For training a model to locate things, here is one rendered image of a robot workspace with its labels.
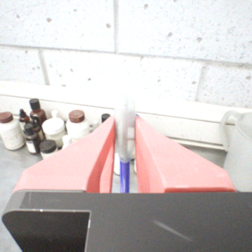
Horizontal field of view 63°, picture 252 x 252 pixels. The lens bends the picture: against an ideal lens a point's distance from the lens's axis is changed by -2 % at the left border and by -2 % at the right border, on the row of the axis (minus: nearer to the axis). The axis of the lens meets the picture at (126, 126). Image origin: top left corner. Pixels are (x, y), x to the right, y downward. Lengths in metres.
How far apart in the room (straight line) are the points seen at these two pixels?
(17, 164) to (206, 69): 0.53
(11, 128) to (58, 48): 0.25
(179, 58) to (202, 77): 0.08
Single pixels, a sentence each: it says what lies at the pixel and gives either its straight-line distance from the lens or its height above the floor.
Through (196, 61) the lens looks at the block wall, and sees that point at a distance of 0.56.
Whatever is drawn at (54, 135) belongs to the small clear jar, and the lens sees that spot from 0.58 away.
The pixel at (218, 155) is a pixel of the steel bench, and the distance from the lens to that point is 0.62.
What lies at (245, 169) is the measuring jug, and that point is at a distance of 0.50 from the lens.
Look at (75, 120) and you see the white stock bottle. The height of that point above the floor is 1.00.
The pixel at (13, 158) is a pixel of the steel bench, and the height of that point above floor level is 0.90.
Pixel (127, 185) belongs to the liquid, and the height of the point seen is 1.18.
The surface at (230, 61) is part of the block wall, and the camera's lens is 0.57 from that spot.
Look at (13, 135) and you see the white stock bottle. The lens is 0.63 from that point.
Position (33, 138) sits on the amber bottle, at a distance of 0.59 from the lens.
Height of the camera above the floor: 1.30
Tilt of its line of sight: 37 degrees down
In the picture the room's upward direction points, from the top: straight up
